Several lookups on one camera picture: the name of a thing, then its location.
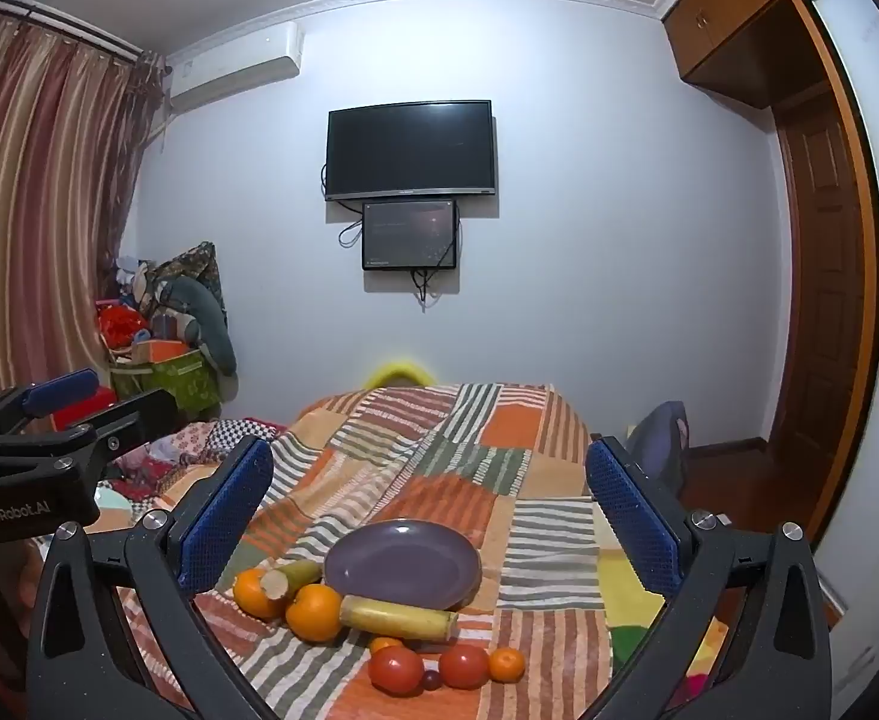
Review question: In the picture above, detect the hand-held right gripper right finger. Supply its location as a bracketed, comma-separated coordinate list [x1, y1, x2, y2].
[585, 435, 838, 720]

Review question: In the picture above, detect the purple plate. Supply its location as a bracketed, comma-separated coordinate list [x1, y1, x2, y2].
[323, 519, 483, 612]

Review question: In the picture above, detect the small black wall monitor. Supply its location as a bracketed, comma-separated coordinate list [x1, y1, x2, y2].
[361, 199, 460, 272]

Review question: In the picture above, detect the yellow-green sugarcane piece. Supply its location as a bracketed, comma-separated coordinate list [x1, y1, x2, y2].
[260, 559, 325, 602]
[339, 594, 460, 644]

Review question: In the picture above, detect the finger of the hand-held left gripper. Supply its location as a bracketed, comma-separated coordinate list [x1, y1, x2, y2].
[0, 388, 179, 470]
[0, 367, 103, 436]

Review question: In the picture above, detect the brown wooden door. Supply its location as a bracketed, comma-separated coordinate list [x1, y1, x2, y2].
[773, 101, 871, 533]

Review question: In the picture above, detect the large orange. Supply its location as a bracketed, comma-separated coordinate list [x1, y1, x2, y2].
[284, 583, 345, 644]

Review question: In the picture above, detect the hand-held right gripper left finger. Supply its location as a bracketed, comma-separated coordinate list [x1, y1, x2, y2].
[25, 436, 283, 720]

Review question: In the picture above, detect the striped red-brown curtain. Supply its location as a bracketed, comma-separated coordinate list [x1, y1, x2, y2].
[0, 7, 166, 421]

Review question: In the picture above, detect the orange box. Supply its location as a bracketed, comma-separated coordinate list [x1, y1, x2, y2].
[133, 340, 200, 365]

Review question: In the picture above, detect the striped patchwork blanket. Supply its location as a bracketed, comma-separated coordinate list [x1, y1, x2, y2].
[109, 382, 733, 720]

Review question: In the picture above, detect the red tomato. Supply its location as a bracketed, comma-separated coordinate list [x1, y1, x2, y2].
[368, 646, 425, 695]
[438, 643, 492, 689]

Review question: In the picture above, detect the black wall television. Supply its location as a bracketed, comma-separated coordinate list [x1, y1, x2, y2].
[324, 99, 497, 202]

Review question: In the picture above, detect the blue-grey backpack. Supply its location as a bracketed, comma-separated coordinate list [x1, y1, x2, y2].
[623, 401, 691, 500]

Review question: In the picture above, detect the red box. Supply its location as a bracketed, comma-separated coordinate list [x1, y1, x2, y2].
[49, 386, 119, 434]

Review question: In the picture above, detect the red plastic bag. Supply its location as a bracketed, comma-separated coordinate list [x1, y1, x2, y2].
[96, 300, 151, 350]

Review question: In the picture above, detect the medium orange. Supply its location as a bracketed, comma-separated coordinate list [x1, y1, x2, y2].
[231, 568, 288, 622]

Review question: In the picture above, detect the curtain rod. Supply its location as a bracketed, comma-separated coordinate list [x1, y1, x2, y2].
[0, 0, 164, 65]

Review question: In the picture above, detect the white air conditioner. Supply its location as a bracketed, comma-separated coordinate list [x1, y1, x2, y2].
[165, 21, 305, 115]

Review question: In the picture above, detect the dark patterned cushion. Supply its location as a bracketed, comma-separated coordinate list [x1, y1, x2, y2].
[146, 241, 229, 316]

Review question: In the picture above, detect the checkered cloth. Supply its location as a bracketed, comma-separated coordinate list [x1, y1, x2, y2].
[206, 416, 290, 460]

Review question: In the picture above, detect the yellow fuzzy object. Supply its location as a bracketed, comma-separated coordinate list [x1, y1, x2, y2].
[364, 361, 434, 388]

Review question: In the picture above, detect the wooden overhead cabinet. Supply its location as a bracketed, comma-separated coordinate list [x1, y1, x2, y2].
[660, 0, 847, 110]

